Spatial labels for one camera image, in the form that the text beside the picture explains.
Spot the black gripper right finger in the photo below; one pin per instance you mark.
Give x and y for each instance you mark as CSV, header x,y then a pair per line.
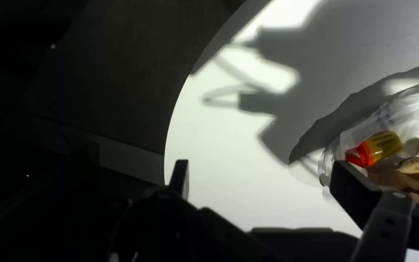
x,y
389,227

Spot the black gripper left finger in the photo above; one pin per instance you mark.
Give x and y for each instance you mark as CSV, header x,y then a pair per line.
x,y
180,179

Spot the brown plush toy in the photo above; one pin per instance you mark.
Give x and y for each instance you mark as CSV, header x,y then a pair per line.
x,y
407,174

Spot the white plastic bag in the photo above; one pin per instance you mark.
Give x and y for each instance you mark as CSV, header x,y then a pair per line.
x,y
359,106

